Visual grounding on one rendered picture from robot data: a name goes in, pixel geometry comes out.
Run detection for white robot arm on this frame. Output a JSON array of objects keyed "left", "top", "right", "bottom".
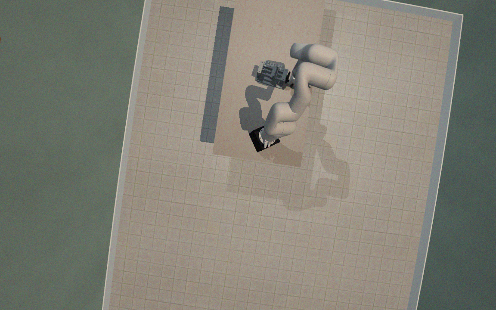
[{"left": 259, "top": 43, "right": 338, "bottom": 148}]

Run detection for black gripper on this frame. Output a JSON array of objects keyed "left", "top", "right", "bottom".
[{"left": 288, "top": 75, "right": 295, "bottom": 88}]

